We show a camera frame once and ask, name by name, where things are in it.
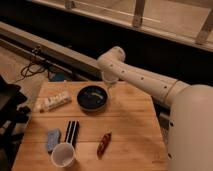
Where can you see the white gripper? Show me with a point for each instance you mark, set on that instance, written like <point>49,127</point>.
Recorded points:
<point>109,84</point>

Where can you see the dark blue ceramic bowl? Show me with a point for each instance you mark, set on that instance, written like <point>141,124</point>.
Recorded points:
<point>92,98</point>

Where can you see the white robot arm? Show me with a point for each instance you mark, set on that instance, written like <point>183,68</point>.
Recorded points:
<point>190,136</point>

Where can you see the blue object behind table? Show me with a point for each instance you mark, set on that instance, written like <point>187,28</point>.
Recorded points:
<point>58,78</point>

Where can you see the black white striped block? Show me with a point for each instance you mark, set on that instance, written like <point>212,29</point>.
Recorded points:
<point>72,132</point>

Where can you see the white pill organizer box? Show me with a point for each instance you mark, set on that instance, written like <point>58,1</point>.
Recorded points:
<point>53,102</point>

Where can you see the blue sponge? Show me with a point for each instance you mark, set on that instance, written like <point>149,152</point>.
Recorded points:
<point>53,138</point>

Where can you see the white plastic cup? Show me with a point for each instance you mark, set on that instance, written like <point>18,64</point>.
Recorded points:
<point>63,155</point>

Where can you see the black chair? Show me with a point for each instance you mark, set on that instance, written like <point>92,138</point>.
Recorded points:
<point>10,99</point>

